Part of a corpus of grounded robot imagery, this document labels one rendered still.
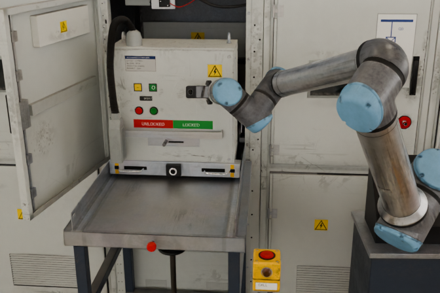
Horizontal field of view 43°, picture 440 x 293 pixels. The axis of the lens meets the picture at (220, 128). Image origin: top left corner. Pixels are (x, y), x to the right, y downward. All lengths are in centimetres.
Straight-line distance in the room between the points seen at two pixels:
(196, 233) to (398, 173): 71
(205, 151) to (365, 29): 81
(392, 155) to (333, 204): 108
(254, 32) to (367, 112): 108
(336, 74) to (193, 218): 76
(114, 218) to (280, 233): 89
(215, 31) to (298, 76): 129
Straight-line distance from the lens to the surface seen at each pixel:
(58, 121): 223
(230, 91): 180
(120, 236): 194
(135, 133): 223
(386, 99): 137
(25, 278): 302
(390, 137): 147
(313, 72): 167
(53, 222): 280
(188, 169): 228
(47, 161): 219
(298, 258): 269
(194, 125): 222
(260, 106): 184
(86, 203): 209
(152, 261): 278
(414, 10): 237
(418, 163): 188
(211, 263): 274
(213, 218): 200
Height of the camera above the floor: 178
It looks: 19 degrees down
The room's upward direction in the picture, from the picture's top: straight up
